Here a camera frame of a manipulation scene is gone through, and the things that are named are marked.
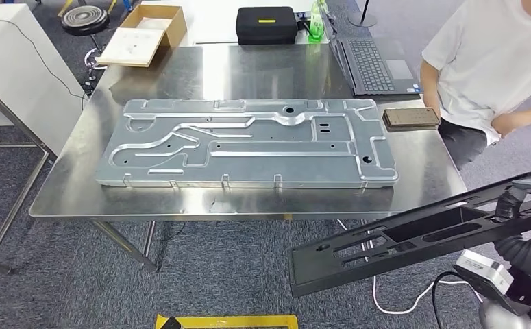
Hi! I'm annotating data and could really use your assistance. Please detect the white cabinet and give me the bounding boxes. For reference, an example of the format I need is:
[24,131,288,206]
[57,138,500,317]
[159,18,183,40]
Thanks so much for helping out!
[0,4,90,156]

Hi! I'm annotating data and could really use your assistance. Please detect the long black plastic frame part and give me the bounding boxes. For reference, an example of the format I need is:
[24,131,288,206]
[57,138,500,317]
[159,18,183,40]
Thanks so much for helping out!
[288,171,531,298]

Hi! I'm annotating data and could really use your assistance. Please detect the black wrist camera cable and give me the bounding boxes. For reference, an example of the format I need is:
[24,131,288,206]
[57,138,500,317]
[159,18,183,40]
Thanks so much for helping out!
[431,271,467,329]

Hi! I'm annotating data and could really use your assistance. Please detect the white table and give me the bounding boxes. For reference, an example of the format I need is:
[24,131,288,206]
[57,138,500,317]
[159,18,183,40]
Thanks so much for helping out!
[140,0,330,47]

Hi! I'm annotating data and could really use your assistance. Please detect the green drink bottle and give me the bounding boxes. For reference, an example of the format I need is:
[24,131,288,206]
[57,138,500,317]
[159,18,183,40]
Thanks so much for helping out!
[308,0,325,45]

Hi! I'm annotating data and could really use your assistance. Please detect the brown cardboard box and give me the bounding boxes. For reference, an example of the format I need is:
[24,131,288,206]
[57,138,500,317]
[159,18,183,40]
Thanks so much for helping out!
[119,4,188,49]

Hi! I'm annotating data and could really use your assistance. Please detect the stamped grey metal panel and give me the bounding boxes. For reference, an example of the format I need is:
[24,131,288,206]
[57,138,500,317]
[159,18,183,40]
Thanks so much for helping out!
[95,98,400,189]

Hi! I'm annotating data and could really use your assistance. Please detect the stainless steel workbench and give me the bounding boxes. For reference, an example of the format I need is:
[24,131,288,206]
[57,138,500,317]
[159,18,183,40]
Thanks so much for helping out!
[29,42,468,273]

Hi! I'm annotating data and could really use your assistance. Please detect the dark grey laptop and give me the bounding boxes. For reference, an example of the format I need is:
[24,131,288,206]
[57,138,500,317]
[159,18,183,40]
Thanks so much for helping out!
[317,0,423,97]

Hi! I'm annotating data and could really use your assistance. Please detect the black round stool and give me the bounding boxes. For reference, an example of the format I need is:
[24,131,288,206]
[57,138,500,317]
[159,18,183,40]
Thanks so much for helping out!
[60,5,111,84]

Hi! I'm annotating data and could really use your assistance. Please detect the stainless steel table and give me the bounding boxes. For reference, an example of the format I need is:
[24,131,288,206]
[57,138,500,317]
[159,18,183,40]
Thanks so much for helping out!
[0,49,58,276]

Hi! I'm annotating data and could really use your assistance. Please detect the person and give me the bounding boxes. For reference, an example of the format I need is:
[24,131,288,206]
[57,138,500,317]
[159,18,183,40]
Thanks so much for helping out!
[419,0,531,171]

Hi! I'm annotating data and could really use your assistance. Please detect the thin black cable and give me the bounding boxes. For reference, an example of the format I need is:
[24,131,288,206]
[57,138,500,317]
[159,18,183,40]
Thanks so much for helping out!
[0,19,90,111]

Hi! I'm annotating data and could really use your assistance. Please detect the black case with yellow label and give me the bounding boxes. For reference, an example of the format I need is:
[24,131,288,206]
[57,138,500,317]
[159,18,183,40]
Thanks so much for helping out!
[235,6,299,46]

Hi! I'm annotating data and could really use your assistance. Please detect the black round stand base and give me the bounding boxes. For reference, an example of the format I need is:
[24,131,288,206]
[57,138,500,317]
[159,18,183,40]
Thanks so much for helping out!
[347,0,379,29]

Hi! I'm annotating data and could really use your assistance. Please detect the white power cable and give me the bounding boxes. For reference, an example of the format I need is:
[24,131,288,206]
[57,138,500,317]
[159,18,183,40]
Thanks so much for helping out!
[372,273,484,316]

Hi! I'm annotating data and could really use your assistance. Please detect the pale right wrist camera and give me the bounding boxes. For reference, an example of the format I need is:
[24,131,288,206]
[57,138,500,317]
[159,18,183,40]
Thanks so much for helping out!
[454,248,515,297]

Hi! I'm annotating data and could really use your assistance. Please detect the person's hand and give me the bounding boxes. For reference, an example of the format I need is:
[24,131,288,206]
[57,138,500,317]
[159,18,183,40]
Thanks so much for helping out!
[491,112,523,139]

